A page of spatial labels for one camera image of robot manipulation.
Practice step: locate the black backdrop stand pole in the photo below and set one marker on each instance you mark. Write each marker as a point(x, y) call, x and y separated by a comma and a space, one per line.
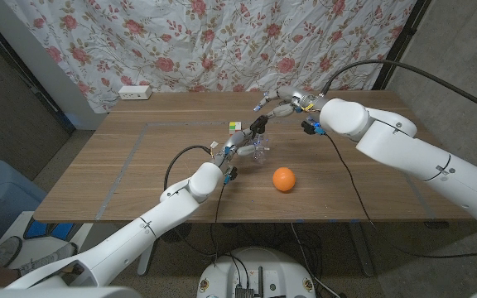
point(401, 44)

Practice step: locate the grey table leg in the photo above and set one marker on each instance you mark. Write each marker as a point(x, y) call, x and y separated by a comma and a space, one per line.
point(362, 252)

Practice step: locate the orange ball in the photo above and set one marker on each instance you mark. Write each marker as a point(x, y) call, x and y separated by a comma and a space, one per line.
point(284, 179)

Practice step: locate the white power strip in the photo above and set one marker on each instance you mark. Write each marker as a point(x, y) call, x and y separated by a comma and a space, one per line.
point(135, 92)

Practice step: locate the white table leg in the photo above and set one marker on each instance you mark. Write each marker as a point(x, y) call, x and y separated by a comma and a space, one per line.
point(147, 260)

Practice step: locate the grey sneaker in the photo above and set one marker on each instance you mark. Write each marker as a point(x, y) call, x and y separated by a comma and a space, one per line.
point(4, 250)
point(44, 258)

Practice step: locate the white platform with blue pads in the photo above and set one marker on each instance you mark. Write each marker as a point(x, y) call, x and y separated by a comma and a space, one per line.
point(39, 248)

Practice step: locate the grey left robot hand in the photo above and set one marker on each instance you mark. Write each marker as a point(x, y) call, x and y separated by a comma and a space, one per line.
point(238, 140)

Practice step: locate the black spray trigger top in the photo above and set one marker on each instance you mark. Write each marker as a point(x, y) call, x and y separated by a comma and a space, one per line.
point(259, 124)

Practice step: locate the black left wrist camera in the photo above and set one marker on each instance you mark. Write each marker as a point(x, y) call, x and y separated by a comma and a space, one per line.
point(231, 174)

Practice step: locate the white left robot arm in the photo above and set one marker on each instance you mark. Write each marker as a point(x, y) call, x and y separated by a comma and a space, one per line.
point(139, 236)

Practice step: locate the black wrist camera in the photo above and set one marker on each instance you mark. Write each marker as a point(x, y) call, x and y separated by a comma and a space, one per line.
point(231, 174)
point(309, 126)

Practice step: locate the clear plastic spray bottle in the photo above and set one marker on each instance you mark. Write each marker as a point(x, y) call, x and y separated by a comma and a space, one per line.
point(260, 156)

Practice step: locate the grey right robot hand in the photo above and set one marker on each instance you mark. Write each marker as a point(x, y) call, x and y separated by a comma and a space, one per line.
point(298, 97)

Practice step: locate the floral print backdrop cloth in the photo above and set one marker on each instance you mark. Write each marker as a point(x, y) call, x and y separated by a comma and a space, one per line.
point(222, 41)

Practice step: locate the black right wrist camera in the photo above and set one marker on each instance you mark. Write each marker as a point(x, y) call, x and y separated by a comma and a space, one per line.
point(309, 126)

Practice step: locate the white robot torso edge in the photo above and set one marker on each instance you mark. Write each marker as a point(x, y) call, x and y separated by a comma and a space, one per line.
point(56, 293)

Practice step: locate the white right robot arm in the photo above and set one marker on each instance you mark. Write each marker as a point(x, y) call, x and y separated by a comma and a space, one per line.
point(408, 149)

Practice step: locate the grey tape outline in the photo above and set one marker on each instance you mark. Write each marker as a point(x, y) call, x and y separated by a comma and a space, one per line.
point(180, 123)

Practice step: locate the black wall edge strip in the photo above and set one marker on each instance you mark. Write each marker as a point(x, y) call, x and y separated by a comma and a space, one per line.
point(48, 99)

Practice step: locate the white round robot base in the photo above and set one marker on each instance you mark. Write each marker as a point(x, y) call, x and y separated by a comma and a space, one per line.
point(257, 269)

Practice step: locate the multicoloured Rubik's cube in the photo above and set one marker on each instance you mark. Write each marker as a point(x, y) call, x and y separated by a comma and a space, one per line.
point(234, 126)

